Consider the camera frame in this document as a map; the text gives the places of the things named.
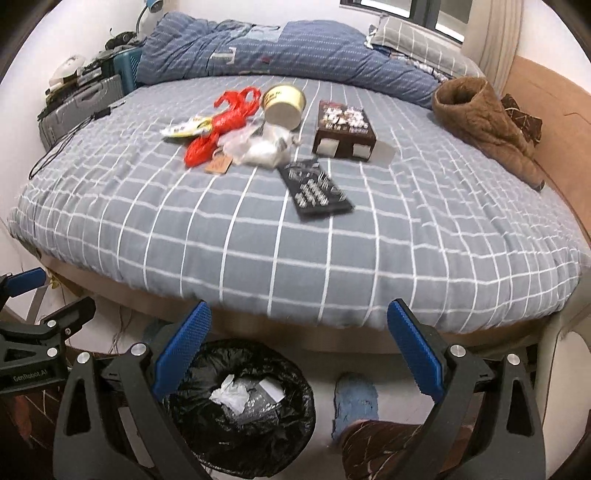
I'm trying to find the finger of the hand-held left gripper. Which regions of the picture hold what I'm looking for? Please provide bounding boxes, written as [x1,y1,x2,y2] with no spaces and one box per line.
[0,295,97,341]
[0,268,47,301]

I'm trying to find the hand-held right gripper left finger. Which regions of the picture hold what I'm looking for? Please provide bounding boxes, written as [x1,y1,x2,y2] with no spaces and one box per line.
[53,300,213,480]

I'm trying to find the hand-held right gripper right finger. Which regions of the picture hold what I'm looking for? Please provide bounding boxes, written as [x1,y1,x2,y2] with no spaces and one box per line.
[387,299,548,480]

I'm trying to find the white tissue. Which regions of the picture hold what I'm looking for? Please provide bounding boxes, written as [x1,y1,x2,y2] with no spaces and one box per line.
[210,375,250,414]

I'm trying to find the white paper leaflet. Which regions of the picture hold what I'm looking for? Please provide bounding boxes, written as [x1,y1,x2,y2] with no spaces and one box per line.
[256,379,286,402]

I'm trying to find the clear bubble wrap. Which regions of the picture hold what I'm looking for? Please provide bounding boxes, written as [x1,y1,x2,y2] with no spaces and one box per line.
[231,383,296,423]

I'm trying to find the black lined trash bin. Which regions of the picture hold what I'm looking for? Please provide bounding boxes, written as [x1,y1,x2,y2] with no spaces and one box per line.
[161,339,317,478]

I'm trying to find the black wipe packet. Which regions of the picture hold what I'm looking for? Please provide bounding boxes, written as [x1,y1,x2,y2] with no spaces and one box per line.
[276,158,355,223]

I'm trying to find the yellow white wrapper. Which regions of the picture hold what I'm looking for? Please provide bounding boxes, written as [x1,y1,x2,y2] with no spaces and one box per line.
[161,115,215,141]

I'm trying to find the clear plastic bag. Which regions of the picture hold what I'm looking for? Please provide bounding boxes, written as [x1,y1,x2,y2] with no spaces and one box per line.
[224,124,296,168]

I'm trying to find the brown cardboard box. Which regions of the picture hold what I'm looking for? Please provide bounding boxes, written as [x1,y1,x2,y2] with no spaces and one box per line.
[311,100,377,161]

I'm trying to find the red plastic bag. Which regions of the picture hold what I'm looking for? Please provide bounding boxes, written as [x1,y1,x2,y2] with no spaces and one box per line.
[185,87,262,168]

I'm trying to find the yellow paper cup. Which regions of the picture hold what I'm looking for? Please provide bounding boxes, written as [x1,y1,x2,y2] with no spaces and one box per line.
[261,84,308,132]

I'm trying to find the person's left leg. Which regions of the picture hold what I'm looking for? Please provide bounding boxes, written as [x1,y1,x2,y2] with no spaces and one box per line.
[0,392,63,480]

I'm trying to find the person's leg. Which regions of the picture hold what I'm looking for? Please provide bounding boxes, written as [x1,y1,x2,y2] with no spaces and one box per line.
[339,418,467,480]
[0,392,63,480]

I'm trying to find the blue slipper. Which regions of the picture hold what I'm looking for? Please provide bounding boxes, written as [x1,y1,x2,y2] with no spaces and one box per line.
[332,373,379,439]

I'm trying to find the person's right leg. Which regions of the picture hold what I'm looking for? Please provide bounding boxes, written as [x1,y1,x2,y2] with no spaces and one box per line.
[339,418,467,480]

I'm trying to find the grey suitcase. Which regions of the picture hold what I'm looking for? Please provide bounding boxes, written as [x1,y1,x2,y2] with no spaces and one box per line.
[37,74,125,151]

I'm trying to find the white round device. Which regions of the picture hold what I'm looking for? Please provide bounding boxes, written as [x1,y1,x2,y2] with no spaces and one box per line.
[48,54,88,88]

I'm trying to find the teal plastic stool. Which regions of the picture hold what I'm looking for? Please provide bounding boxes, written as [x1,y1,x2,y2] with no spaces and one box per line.
[113,46,144,90]

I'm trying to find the brown padded garment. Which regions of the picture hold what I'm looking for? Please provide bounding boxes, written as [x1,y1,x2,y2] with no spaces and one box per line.
[431,76,546,190]

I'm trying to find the dark patterned cloth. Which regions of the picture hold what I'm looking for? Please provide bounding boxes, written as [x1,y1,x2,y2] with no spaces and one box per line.
[501,93,543,148]

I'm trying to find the wooden headboard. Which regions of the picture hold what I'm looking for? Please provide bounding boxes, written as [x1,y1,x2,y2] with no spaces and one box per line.
[501,55,591,259]

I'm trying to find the dark clutter pile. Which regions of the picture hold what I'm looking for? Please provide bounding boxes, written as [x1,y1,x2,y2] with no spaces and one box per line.
[104,30,139,49]

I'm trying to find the colourful patterned pillow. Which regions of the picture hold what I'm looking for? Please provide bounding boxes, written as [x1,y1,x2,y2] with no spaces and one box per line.
[365,39,444,81]

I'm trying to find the blue desk lamp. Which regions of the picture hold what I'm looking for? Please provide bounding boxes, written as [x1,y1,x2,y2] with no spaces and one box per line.
[136,0,164,40]

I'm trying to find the grey checked pillow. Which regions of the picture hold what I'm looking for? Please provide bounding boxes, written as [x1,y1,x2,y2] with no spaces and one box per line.
[369,16,481,77]

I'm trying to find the blue striped quilt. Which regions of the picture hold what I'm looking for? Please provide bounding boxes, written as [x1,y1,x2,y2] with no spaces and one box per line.
[139,11,444,109]

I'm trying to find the beige curtain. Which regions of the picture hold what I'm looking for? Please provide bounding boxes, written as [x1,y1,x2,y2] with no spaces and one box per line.
[462,0,525,93]

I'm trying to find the dark framed window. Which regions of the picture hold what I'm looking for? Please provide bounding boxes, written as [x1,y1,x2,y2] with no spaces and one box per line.
[339,0,467,44]

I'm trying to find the black charger cable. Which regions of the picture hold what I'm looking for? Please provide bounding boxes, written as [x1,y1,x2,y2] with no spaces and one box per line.
[28,99,125,181]

